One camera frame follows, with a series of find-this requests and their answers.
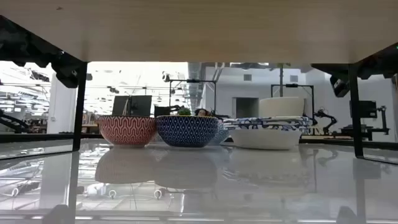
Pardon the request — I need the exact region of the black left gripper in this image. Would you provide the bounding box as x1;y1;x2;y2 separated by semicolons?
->
30;32;88;68

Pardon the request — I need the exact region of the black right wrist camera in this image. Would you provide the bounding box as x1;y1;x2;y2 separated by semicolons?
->
329;75;351;98

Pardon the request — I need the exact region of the small light blue patterned bowl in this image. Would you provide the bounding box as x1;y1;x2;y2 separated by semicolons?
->
208;121;230;146

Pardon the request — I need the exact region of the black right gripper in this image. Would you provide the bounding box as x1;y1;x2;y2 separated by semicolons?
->
310;51;388;79

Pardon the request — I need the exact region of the white plant pot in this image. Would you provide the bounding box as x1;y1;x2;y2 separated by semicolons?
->
259;96;305;118

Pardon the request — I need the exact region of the silver ceiling air duct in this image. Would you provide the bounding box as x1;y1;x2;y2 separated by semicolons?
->
185;62;206;110

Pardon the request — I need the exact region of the black table edge rail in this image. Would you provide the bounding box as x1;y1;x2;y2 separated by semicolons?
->
0;133;398;151

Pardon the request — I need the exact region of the small dark monitor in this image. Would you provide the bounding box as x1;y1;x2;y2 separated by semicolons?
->
154;105;172;118

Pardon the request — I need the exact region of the dark monitor on stand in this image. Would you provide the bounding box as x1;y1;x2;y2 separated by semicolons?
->
349;100;378;119

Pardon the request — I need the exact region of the light wooden shelf board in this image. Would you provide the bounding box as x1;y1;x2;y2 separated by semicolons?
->
0;0;398;65

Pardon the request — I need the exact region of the dark blue diamond-patterned bowl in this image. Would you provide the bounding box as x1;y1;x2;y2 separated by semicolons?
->
156;114;220;148

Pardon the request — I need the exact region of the black metal camera frame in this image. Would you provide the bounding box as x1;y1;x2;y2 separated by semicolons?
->
169;78;218;115
271;83;315;119

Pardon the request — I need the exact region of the black background workstation rig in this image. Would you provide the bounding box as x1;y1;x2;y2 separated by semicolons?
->
338;105;391;141

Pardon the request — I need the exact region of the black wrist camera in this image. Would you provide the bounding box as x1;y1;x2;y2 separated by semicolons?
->
52;65;80;89
329;75;351;98

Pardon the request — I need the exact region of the person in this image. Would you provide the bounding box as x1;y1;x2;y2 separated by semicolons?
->
195;108;213;118

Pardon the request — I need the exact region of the white bowl blue patterned inside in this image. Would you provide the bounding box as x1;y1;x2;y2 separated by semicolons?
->
222;116;312;131
229;128;303;151

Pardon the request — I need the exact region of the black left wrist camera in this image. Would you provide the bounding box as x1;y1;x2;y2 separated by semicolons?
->
52;65;80;89

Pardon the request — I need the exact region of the large dark monitor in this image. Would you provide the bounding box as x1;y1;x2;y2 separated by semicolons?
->
111;95;153;118

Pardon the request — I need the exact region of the red wave-patterned bowl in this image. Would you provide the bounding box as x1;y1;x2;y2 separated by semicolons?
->
98;114;157;147

